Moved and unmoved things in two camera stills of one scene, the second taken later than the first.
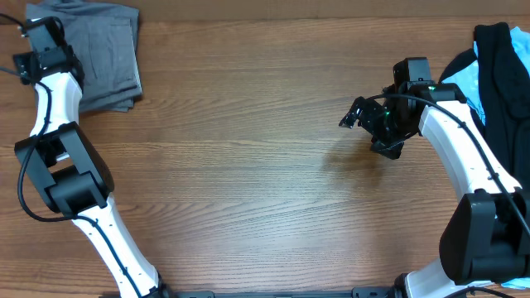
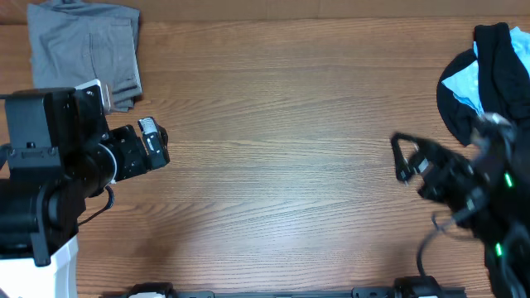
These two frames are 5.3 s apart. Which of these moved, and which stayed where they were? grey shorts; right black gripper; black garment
Moved: right black gripper
Stayed: grey shorts; black garment
